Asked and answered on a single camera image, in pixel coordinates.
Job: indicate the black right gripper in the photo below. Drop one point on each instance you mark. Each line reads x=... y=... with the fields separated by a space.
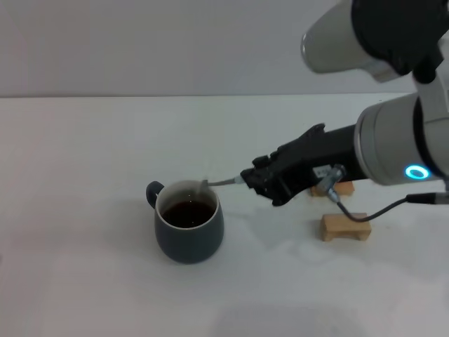
x=308 y=154

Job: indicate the dark grey coffee cup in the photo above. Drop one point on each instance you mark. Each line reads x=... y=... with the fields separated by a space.
x=189 y=245

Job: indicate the orange stained wooden block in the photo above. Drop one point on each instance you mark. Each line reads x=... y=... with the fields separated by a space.
x=345 y=189

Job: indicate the pale notched wooden block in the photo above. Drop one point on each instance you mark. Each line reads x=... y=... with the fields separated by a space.
x=331 y=228

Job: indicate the grey black wrist camera housing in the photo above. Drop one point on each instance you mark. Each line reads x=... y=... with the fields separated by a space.
x=336 y=38

